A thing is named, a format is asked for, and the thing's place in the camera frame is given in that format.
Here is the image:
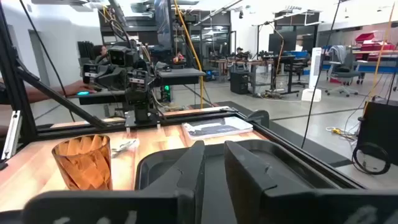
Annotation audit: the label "black cabinet under table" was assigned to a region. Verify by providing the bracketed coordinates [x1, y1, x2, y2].
[229, 71, 249, 95]

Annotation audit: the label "computer tower with green light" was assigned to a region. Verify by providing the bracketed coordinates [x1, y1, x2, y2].
[160, 83, 172, 103]

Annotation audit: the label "person's forearm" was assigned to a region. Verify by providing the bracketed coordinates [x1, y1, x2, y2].
[24, 85, 68, 104]

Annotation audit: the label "grey office chair on wheels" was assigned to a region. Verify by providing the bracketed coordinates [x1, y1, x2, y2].
[325, 45, 362, 97]

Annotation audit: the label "coiled black cable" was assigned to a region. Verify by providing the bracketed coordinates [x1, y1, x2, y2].
[351, 142, 392, 175]

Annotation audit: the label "thick yellow hanging cable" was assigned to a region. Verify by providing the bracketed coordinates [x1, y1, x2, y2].
[172, 0, 205, 110]

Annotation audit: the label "computer monitor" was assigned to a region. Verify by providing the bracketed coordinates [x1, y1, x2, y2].
[154, 0, 175, 50]

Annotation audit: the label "thin yellow hanging cable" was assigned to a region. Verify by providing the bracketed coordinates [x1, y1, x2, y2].
[362, 0, 396, 116]

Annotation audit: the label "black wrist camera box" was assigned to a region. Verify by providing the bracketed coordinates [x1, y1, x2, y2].
[108, 45, 139, 68]

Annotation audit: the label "amber faceted plastic cup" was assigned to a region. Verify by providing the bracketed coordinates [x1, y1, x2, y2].
[51, 134, 113, 191]

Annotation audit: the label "red storage bins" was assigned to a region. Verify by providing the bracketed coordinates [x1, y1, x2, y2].
[354, 32, 396, 52]

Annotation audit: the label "black aluminium table frame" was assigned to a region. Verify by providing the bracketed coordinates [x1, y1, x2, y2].
[0, 0, 368, 190]

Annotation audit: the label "person seated at desk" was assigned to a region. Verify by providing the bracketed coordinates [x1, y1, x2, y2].
[93, 45, 109, 65]

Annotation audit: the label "black hanging cable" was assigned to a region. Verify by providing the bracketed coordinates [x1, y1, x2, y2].
[300, 0, 342, 149]
[18, 0, 76, 122]

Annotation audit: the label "black plastic tray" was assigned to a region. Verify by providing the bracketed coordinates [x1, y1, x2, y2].
[134, 139, 343, 224]

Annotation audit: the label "orange-handled metal fork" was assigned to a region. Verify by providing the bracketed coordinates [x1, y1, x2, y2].
[119, 139, 140, 153]

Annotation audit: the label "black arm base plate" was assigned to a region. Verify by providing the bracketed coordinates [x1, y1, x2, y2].
[124, 110, 162, 129]

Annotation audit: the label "large black screen on stand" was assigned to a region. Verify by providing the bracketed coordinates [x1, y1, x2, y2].
[269, 30, 298, 57]

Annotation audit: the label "silver metal bracket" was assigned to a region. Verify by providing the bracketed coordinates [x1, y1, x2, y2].
[1, 110, 22, 161]

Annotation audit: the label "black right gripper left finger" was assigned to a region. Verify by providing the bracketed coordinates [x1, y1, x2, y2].
[21, 140, 206, 224]

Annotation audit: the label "silver metal spoon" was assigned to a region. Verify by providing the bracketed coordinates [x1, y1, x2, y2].
[111, 146, 128, 159]

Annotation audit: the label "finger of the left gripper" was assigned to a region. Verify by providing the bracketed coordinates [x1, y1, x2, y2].
[126, 70, 149, 105]
[95, 65, 127, 91]

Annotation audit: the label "grey cloth on chair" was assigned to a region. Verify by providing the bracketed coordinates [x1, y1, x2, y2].
[328, 45, 346, 65]

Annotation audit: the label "white paper packet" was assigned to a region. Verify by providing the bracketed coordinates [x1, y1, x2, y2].
[182, 116, 254, 141]

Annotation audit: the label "black office desk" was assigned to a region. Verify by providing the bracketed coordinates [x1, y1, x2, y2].
[77, 68, 206, 106]

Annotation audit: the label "cardboard box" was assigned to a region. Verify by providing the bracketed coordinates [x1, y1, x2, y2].
[0, 104, 16, 138]

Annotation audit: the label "black equipment box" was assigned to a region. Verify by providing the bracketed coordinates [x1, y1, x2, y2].
[356, 98, 398, 166]

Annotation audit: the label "yellow plug with cords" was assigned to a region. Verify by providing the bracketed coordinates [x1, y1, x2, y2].
[325, 126, 355, 141]

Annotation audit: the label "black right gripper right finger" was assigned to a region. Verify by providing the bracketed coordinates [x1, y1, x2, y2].
[224, 140, 398, 224]

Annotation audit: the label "black corner bracket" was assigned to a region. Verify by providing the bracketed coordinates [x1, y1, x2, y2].
[247, 109, 270, 129]

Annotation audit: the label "person's hand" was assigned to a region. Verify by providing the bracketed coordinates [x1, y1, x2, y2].
[63, 80, 98, 96]

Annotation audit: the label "white tower fan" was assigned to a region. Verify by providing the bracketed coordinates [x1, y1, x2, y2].
[300, 47, 323, 103]

